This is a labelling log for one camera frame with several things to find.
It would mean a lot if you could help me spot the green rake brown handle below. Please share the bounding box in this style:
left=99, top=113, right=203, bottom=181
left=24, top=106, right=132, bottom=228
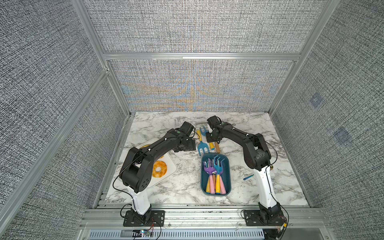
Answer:
left=206, top=133, right=221, bottom=154

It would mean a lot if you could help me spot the purple rake pink handle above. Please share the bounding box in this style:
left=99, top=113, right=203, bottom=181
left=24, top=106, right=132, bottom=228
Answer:
left=204, top=159, right=216, bottom=195
left=219, top=176, right=227, bottom=195

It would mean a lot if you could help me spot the teal storage box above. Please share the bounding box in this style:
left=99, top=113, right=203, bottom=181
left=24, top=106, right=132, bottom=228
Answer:
left=201, top=153, right=232, bottom=197

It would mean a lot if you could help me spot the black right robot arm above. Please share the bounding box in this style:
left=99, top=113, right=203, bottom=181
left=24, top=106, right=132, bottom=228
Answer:
left=206, top=116, right=281, bottom=217

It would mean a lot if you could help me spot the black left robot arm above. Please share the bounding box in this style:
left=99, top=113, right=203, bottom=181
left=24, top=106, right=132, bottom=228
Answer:
left=118, top=122, right=196, bottom=217

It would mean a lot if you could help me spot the white rectangular plate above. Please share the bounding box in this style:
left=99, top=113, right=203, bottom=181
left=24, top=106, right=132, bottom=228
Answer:
left=121, top=139, right=177, bottom=193

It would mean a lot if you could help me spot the glazed ring donut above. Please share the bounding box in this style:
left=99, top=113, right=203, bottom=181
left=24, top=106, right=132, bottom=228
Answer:
left=152, top=161, right=168, bottom=178

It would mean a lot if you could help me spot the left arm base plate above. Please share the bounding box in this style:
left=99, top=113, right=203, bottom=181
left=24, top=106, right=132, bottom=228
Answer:
left=123, top=209, right=166, bottom=227

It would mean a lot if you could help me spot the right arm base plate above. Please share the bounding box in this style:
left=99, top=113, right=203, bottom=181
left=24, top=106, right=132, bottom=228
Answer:
left=242, top=210, right=286, bottom=227

